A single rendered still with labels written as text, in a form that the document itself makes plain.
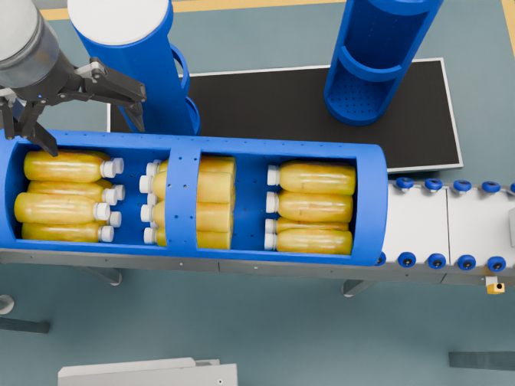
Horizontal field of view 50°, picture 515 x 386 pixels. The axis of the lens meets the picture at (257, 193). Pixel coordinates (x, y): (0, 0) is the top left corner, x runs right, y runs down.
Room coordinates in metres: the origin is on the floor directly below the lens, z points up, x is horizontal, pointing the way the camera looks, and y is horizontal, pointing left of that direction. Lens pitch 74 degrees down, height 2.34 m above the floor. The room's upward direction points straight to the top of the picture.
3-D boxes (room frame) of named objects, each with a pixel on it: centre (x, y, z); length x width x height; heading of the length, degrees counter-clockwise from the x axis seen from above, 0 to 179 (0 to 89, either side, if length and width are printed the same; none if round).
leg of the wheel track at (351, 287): (0.26, -0.38, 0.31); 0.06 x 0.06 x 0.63; 87
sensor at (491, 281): (0.19, -0.61, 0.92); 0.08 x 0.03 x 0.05; 177
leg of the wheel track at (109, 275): (0.31, 0.60, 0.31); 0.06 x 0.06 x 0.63; 87
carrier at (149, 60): (0.94, 0.38, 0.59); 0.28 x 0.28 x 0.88
